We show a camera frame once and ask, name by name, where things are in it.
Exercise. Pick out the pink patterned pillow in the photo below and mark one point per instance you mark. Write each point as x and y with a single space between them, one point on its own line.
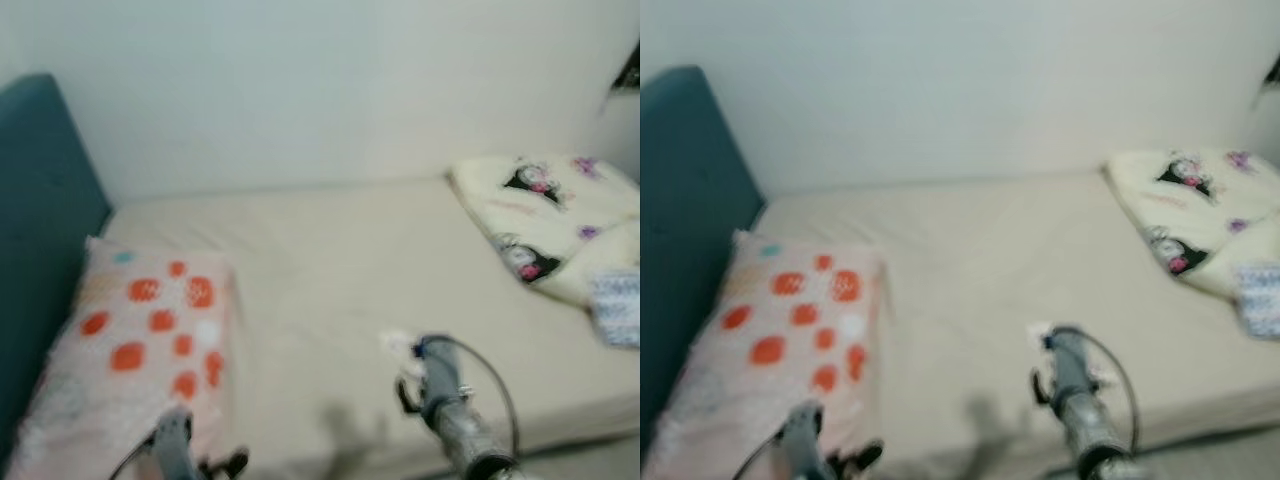
720 400
100 400

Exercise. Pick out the white blue paperback book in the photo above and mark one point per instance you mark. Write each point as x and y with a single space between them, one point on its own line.
1262 300
618 305

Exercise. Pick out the beige mattress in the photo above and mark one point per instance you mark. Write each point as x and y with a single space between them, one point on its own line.
350 280
980 280

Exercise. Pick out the cream cartoon print blanket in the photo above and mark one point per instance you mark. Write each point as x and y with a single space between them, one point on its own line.
1190 210
520 215

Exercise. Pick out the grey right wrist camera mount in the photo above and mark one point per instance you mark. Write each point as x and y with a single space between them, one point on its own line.
440 370
1070 360

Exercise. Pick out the dark window frame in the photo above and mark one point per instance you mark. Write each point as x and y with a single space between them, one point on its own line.
630 70
1273 75

